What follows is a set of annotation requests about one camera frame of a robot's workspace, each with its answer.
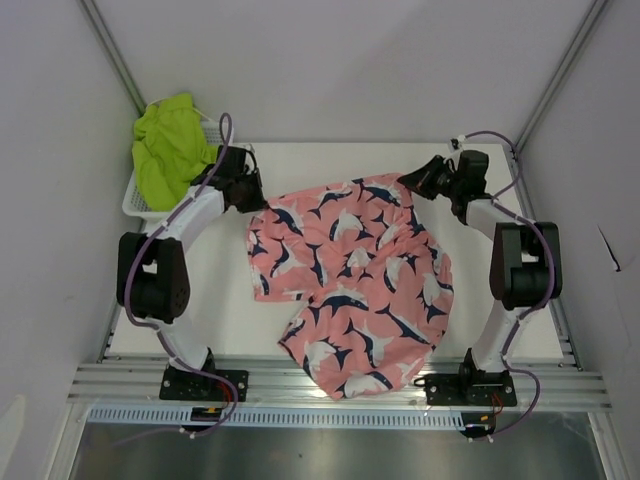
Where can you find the aluminium mounting rail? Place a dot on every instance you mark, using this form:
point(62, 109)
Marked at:
point(279, 382)

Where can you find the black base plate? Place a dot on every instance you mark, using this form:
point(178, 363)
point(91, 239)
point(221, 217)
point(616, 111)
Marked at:
point(482, 390)
point(179, 385)

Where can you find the pink shark print shorts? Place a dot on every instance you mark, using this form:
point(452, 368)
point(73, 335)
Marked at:
point(374, 286)

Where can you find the right aluminium frame post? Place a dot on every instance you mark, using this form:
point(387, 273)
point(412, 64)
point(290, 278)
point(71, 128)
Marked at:
point(568, 60)

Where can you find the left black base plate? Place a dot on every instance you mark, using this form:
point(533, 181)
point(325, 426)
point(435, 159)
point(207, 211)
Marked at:
point(179, 385)

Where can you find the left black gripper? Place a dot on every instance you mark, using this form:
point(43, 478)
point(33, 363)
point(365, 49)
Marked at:
point(258, 203)

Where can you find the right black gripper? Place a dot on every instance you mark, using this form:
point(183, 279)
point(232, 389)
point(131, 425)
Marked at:
point(417, 181)

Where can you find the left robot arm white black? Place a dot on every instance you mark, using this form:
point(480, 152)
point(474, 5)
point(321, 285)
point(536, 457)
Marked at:
point(153, 285)

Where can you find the white slotted cable duct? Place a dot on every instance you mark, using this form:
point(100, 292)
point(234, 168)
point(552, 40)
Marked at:
point(279, 417)

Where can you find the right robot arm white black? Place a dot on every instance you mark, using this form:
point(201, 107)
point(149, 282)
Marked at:
point(525, 268)

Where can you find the lime green shorts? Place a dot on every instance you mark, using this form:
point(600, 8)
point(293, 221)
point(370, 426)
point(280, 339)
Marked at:
point(169, 150)

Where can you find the left aluminium frame post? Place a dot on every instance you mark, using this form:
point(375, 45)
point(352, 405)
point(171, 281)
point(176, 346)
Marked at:
point(107, 42)

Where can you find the white plastic basket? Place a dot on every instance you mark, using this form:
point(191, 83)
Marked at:
point(134, 205)

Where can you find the aluminium frame post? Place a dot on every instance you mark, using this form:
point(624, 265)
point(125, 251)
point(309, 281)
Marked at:
point(107, 42)
point(568, 60)

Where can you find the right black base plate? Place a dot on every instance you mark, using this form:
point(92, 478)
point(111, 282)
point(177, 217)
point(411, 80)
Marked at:
point(482, 390)

